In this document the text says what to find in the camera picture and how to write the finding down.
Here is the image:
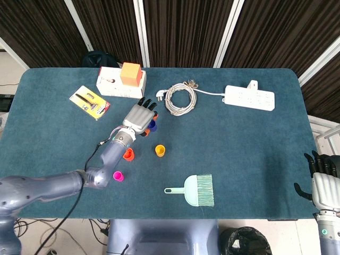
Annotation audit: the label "black chair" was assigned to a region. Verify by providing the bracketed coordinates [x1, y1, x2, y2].
[81, 50, 119, 69]

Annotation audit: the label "large orange cup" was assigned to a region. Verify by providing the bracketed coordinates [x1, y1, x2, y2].
[122, 147, 135, 162]

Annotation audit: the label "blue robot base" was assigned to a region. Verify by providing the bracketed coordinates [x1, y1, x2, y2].
[106, 219, 220, 255]

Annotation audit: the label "mint green hand brush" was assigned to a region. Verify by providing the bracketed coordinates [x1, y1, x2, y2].
[164, 174, 215, 208]

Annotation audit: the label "white cardboard box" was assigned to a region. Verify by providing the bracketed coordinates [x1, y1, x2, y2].
[96, 66, 147, 100]

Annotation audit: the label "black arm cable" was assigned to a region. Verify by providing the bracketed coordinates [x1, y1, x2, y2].
[34, 142, 106, 255]

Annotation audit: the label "black trash bin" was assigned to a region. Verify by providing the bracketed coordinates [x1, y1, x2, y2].
[219, 226, 272, 255]

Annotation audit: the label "white metal rack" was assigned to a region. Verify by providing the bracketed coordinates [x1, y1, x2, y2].
[309, 115, 340, 156]

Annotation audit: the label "black box device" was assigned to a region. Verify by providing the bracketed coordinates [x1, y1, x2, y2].
[0, 94, 13, 112]

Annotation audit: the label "white power strip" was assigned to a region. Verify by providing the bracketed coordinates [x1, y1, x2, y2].
[222, 84, 276, 112]

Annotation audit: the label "orange foam cube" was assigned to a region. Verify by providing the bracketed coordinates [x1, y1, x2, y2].
[120, 62, 142, 88]

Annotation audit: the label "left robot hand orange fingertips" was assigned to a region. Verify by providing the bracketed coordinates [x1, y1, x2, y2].
[122, 97, 159, 139]

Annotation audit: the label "yellow razor blister pack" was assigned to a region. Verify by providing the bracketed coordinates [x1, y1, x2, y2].
[69, 85, 111, 122]

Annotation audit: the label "coiled white power cable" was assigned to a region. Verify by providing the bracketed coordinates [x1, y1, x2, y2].
[155, 81, 226, 116]

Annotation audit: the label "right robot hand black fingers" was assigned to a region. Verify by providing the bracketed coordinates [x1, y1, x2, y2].
[293, 150, 340, 213]

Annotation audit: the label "teal table cloth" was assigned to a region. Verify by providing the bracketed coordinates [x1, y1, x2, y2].
[0, 67, 332, 221]

